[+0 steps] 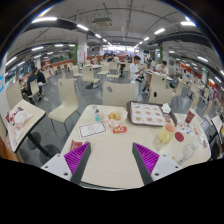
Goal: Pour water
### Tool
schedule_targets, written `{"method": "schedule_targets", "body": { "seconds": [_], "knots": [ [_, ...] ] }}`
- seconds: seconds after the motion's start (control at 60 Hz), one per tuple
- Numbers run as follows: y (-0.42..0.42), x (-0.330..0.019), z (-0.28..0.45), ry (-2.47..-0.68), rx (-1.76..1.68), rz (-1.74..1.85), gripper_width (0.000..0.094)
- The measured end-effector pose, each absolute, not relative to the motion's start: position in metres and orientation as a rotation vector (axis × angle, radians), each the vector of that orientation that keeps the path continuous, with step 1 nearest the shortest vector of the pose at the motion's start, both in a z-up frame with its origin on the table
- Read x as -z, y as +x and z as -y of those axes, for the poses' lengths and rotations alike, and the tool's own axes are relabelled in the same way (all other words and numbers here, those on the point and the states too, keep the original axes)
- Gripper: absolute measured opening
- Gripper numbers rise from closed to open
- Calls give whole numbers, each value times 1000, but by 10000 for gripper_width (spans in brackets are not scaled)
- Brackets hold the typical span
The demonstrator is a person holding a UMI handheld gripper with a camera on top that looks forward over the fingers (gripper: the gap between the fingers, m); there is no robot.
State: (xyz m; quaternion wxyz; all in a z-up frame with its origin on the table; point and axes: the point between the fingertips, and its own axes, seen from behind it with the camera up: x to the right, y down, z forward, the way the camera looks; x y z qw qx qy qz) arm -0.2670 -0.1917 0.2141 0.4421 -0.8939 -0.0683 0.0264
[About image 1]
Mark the beige chair left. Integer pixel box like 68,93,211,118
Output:
48,78,80,130

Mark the red napkin packet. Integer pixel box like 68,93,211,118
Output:
70,140,84,151

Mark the white paper placemat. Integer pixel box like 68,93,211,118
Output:
78,121,107,139

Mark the crumpled white napkin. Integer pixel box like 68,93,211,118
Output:
162,103,171,113

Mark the colourful leaflet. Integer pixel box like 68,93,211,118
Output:
176,120,198,136

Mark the person in dark clothes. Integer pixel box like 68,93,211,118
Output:
26,68,48,98

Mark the red sauce packet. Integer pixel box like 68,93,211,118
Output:
113,126,127,134

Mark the clear plastic water bottle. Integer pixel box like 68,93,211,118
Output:
177,141,199,164

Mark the beige chair behind table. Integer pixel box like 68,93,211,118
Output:
102,82,135,107

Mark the small hand sanitizer bottle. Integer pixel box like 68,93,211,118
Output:
92,105,100,122

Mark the man in white shirt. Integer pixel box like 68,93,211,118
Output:
129,56,144,82

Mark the yellow mug with pink rim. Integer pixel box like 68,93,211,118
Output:
158,123,176,144

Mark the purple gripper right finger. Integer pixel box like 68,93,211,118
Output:
132,143,159,185

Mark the paper bag of fried snacks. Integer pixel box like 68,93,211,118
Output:
103,109,128,128

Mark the neighbouring table left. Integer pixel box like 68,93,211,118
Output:
7,100,59,164

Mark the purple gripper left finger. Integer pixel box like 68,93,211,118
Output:
64,143,91,185

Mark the brown food tray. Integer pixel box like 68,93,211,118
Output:
126,101,177,127

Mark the red paper cup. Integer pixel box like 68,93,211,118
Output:
185,108,196,124

